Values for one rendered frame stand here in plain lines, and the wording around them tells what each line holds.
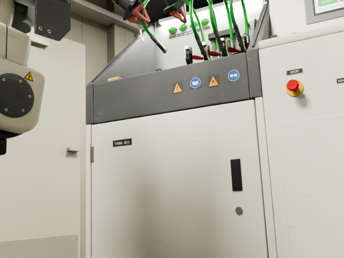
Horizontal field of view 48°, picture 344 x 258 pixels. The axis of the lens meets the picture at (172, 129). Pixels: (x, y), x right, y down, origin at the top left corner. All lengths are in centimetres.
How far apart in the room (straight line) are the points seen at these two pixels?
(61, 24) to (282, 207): 81
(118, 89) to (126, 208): 45
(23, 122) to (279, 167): 74
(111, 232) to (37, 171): 225
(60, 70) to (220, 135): 287
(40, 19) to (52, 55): 295
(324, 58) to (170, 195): 66
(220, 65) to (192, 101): 16
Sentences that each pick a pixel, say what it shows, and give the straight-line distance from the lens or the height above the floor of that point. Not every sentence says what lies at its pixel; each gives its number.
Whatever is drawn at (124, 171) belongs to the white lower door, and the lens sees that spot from 143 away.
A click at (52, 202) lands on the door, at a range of 371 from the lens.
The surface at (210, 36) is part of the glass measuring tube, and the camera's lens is 197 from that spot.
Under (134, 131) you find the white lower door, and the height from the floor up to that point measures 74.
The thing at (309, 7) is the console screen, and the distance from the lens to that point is 163.
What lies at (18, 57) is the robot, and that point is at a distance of 99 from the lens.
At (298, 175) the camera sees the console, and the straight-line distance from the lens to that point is 121.
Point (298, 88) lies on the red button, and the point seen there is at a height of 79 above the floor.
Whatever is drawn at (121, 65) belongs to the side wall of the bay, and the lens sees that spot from 178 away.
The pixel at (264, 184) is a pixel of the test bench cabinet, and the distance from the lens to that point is 123.
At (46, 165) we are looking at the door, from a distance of 370.
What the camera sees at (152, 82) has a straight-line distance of 143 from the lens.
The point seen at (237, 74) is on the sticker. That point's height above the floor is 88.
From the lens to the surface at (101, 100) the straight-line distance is 154.
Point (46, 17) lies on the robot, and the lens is 105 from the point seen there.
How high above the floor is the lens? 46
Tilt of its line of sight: 11 degrees up
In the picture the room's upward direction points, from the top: 2 degrees counter-clockwise
